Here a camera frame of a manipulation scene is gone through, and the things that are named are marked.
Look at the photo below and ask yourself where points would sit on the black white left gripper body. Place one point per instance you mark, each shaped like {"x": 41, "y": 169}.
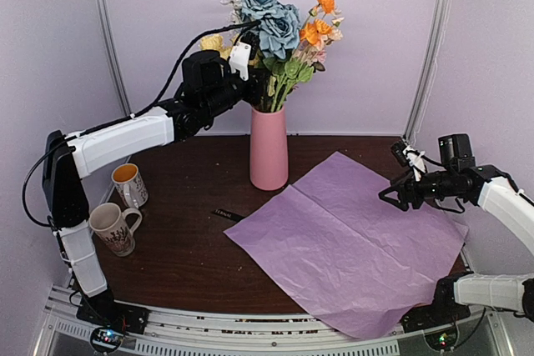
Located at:
{"x": 219, "y": 101}

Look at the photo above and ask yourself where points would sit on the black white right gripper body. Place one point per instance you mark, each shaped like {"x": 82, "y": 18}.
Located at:
{"x": 445, "y": 184}

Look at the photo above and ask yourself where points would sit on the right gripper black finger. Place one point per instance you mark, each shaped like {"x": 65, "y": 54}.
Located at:
{"x": 403, "y": 206}
{"x": 396, "y": 192}

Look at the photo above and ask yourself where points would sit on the purple tissue paper sheet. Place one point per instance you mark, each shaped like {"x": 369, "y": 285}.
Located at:
{"x": 344, "y": 256}

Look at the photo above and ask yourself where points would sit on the cream yellow flower stem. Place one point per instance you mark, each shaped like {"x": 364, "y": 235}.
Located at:
{"x": 217, "y": 43}

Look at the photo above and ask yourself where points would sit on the black ribbon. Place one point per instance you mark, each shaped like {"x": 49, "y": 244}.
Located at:
{"x": 228, "y": 215}

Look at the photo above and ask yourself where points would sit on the blue hydrangea flower stem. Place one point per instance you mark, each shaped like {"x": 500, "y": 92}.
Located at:
{"x": 274, "y": 41}

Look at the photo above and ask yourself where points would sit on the orange flower stem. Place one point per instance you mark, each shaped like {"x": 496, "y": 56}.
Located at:
{"x": 323, "y": 9}

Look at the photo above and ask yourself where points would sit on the peach poppy flower stem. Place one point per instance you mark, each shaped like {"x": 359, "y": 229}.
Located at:
{"x": 318, "y": 33}

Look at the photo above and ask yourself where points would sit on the pink rose flower stem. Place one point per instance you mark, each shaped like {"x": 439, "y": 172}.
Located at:
{"x": 310, "y": 60}

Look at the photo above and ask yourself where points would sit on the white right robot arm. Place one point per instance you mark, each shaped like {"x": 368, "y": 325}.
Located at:
{"x": 484, "y": 186}

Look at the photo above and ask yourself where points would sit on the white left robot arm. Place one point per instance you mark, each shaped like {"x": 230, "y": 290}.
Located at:
{"x": 70, "y": 158}

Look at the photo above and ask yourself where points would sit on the pink vase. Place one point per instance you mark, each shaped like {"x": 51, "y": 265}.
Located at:
{"x": 268, "y": 155}

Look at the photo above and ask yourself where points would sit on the yellow-inside paper cup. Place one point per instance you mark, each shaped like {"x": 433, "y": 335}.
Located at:
{"x": 130, "y": 186}

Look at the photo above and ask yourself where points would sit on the clear printed glass cup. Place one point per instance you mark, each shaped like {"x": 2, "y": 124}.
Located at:
{"x": 116, "y": 227}

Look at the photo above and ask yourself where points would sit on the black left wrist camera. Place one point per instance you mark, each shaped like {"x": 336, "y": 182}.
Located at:
{"x": 201, "y": 71}

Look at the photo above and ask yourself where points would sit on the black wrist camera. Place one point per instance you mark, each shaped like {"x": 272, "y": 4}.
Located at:
{"x": 201, "y": 71}
{"x": 455, "y": 152}

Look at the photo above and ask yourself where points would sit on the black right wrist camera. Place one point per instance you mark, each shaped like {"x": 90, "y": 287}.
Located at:
{"x": 455, "y": 152}

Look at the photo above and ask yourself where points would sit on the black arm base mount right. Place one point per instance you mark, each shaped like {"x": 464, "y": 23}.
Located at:
{"x": 441, "y": 311}

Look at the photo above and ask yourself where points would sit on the aluminium right corner post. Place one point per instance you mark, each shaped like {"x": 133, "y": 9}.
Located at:
{"x": 428, "y": 70}

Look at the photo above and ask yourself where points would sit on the aluminium corner post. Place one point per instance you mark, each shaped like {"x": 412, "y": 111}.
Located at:
{"x": 113, "y": 62}
{"x": 428, "y": 70}

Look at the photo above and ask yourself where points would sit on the aluminium left corner post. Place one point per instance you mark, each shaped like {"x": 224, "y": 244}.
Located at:
{"x": 113, "y": 62}

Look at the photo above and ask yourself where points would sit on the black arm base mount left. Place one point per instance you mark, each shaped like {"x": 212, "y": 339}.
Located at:
{"x": 120, "y": 317}

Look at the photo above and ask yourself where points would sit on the aluminium front rail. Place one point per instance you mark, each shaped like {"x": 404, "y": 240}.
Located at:
{"x": 180, "y": 332}

